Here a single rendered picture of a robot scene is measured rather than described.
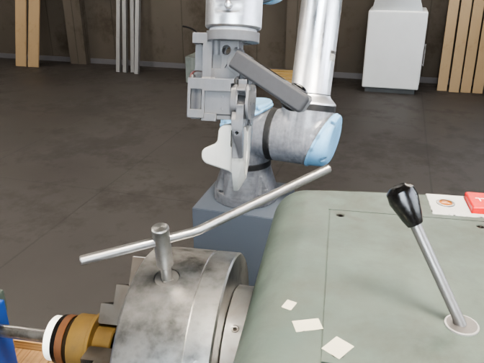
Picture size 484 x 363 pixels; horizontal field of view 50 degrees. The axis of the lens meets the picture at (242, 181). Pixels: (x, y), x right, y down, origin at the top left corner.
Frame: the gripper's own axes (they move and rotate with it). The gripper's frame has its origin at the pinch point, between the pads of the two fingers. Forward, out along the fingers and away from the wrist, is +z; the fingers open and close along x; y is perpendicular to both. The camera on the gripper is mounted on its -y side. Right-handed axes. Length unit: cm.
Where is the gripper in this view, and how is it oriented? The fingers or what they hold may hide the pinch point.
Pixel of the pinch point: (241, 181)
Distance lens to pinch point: 72.0
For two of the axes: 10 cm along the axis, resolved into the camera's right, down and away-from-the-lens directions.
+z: -0.4, 9.9, 1.6
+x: -1.7, 1.5, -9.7
